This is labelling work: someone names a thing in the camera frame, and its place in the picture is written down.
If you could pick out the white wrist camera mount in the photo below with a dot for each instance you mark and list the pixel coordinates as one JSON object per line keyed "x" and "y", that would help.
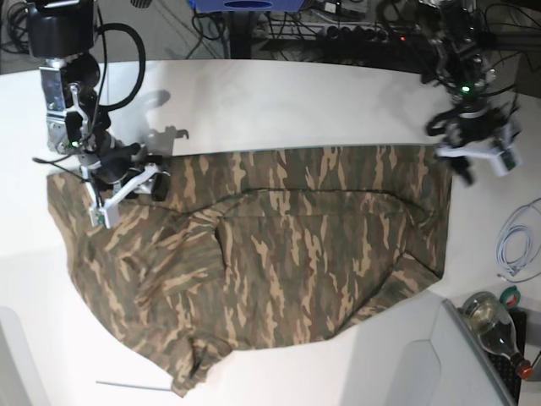
{"x": 499, "y": 149}
{"x": 105, "y": 212}

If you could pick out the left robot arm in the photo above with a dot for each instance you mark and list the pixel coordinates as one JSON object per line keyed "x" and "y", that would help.
{"x": 455, "y": 34}

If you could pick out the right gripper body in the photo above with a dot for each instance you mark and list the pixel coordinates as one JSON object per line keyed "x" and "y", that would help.
{"x": 112, "y": 164}

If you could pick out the camouflage t-shirt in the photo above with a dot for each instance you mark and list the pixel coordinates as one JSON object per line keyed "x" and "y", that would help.
{"x": 254, "y": 250}

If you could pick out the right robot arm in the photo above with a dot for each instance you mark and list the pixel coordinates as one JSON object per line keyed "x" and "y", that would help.
{"x": 62, "y": 34}

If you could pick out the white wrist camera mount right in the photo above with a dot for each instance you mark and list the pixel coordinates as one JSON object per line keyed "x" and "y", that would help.
{"x": 105, "y": 212}

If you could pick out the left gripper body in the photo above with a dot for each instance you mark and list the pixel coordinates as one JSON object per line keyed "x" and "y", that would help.
{"x": 474, "y": 121}

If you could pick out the blue bin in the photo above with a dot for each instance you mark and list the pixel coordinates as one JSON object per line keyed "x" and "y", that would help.
{"x": 207, "y": 6}

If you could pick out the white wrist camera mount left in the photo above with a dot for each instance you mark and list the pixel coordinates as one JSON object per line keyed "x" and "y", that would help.
{"x": 499, "y": 149}

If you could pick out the clear plastic bottle red cap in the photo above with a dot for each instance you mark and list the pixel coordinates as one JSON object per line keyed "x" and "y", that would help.
{"x": 491, "y": 323}

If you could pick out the green tape roll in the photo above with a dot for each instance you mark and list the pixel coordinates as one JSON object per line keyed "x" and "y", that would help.
{"x": 510, "y": 297}

